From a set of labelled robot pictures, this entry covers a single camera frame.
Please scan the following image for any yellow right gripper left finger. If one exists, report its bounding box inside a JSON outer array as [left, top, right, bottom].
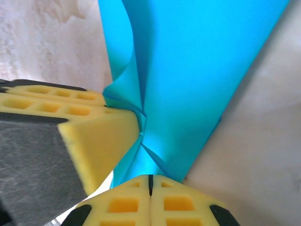
[[61, 174, 151, 226]]

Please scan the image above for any blue square paper sheet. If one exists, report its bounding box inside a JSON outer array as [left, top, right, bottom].
[[97, 0, 292, 186]]

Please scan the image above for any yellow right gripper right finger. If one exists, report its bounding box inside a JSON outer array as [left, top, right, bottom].
[[150, 174, 240, 226]]

